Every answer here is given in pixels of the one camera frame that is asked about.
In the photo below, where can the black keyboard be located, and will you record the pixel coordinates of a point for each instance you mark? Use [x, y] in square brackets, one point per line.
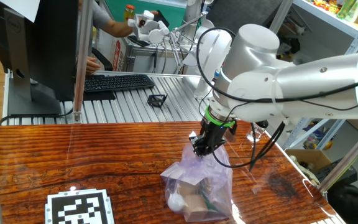
[118, 82]

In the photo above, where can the white handheld device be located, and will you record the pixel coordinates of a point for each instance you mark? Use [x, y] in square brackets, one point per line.
[151, 29]

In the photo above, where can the white paper sheet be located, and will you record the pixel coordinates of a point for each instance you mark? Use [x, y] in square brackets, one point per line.
[20, 7]

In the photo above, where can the white box red label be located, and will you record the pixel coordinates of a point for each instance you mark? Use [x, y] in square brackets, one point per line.
[110, 49]

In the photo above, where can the black chair armrest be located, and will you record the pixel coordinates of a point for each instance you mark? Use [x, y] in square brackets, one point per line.
[102, 59]

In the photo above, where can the black computer monitor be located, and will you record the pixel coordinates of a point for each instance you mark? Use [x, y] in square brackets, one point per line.
[51, 46]

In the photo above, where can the white ball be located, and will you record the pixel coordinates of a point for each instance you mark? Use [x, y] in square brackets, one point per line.
[176, 203]

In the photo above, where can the black box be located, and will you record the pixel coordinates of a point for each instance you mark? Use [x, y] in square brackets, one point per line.
[337, 174]

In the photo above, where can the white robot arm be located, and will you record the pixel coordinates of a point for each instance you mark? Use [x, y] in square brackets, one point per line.
[211, 53]

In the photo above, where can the wood grain table mat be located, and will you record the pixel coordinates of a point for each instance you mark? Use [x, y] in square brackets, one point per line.
[73, 149]

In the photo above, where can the person in grey shirt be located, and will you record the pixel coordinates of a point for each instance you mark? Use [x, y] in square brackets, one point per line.
[117, 26]

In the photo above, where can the small brown box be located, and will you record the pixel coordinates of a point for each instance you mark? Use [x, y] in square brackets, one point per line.
[197, 202]

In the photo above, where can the aluminium case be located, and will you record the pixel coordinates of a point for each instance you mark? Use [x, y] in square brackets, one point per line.
[141, 59]

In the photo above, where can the black phone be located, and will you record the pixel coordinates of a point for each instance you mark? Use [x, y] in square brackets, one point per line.
[138, 41]

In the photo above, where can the black pad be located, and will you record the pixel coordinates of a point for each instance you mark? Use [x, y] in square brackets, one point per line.
[99, 96]

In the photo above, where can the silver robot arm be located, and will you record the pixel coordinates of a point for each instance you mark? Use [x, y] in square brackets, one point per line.
[306, 84]

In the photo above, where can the pale green bottle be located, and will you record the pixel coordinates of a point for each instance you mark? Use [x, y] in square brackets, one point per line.
[354, 11]

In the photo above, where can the clear glass cup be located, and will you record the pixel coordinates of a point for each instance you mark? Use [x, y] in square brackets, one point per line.
[255, 133]

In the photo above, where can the translucent purple plastic bag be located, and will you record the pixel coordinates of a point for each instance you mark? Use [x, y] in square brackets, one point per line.
[197, 168]

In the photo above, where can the open cardboard box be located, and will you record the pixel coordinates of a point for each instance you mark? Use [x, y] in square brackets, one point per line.
[312, 157]

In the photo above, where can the black folding stand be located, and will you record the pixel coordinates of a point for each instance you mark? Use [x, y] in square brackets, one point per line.
[156, 100]

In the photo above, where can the white metal shelf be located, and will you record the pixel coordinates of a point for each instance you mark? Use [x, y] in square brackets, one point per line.
[331, 19]

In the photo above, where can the person in yellow-green shirt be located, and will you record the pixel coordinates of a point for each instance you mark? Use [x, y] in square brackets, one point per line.
[350, 203]

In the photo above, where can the black white marker board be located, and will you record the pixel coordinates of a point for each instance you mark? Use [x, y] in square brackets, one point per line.
[79, 208]

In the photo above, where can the yellow bottle orange cap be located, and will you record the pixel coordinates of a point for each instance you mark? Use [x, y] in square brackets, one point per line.
[129, 13]

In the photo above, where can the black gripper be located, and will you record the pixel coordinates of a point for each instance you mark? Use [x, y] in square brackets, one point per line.
[213, 132]

